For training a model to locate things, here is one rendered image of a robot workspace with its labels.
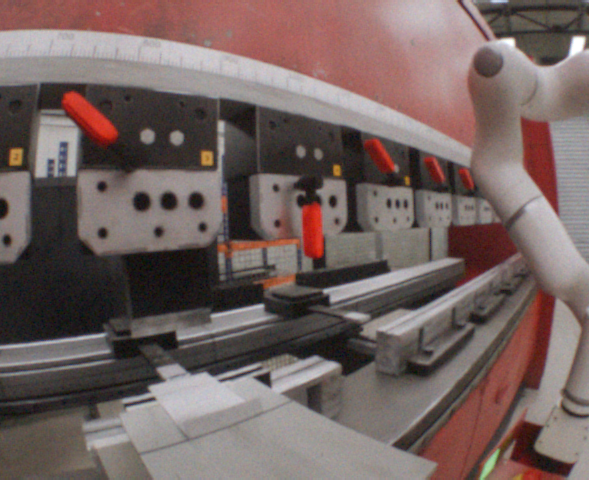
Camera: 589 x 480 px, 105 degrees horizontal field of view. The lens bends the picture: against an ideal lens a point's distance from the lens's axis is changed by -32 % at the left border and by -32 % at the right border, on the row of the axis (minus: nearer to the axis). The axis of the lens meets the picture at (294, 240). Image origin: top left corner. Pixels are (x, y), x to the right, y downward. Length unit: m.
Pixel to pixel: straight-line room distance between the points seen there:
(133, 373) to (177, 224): 0.38
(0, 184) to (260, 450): 0.32
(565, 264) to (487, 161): 0.21
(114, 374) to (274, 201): 0.43
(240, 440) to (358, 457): 0.11
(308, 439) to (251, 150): 0.32
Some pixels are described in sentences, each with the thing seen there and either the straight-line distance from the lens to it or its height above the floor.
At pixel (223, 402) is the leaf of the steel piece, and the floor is 1.00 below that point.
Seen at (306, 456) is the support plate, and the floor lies 1.00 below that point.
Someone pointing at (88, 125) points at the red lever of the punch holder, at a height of 1.28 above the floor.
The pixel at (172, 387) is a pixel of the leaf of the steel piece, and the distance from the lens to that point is 0.43.
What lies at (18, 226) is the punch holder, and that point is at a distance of 0.31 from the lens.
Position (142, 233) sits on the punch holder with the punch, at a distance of 0.32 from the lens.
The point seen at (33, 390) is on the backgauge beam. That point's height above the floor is 0.93.
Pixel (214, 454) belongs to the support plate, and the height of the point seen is 1.00.
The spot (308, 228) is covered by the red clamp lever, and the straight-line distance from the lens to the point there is 0.39.
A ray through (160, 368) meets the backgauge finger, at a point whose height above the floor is 1.00.
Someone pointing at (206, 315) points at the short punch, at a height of 1.09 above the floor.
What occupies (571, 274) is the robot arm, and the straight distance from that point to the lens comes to 0.53.
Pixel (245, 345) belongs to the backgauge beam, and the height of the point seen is 0.94.
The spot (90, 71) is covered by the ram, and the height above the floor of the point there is 1.35.
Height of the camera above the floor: 1.20
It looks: 3 degrees down
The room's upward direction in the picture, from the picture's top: 2 degrees counter-clockwise
